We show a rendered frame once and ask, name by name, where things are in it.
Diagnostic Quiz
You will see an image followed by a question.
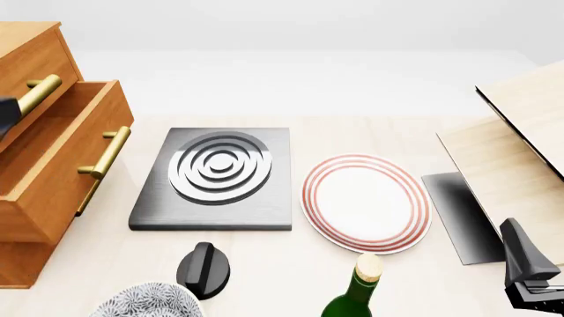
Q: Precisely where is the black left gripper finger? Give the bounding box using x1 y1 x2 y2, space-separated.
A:
0 95 24 142

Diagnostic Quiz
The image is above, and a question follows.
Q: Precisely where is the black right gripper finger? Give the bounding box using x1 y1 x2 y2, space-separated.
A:
499 217 562 288

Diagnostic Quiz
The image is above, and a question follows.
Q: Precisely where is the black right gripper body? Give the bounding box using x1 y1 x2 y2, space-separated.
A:
504 277 564 315

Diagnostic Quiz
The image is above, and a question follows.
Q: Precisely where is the wooden cabinet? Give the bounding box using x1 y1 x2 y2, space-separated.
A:
0 21 85 290

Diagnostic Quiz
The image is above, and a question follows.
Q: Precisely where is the wooden drawer below open drawer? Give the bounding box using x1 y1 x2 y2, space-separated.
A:
0 241 59 290

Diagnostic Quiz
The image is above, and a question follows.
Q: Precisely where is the pale wooden rack, black panel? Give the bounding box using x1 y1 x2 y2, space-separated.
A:
420 60 564 267

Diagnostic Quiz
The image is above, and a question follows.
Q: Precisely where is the white plate with red rings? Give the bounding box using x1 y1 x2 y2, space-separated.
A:
300 153 434 256

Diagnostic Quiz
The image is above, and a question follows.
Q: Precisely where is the green bottle with cork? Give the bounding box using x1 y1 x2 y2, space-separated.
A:
320 252 384 317

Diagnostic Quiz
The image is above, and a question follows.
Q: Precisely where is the flat black stove plate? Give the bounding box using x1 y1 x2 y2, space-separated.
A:
128 127 293 232

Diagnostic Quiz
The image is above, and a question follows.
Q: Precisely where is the patterned grey white bowl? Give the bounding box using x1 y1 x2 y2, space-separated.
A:
88 281 205 317

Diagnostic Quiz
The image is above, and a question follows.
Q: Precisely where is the round black stove knob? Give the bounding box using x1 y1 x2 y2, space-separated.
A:
175 240 232 301

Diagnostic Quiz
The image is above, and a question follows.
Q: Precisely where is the brass handle, thick bar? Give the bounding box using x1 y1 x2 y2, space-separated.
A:
16 73 63 116

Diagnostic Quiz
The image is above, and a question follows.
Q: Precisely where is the wooden drawer with short handle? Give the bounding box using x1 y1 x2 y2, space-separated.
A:
0 26 84 153

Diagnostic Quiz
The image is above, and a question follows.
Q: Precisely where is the brass handle, long bar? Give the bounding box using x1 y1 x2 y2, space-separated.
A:
77 125 132 181

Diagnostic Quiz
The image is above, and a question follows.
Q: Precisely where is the brass handle, thin bar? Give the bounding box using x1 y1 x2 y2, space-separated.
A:
74 179 101 217

